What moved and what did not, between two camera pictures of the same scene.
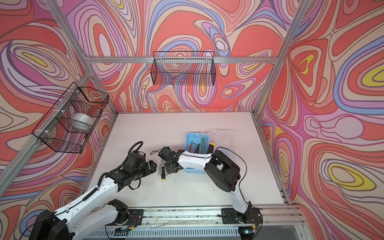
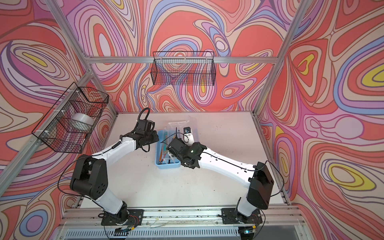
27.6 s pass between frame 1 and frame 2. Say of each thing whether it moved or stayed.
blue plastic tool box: moved
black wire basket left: stayed
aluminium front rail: stayed
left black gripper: moved
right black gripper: moved
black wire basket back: stayed
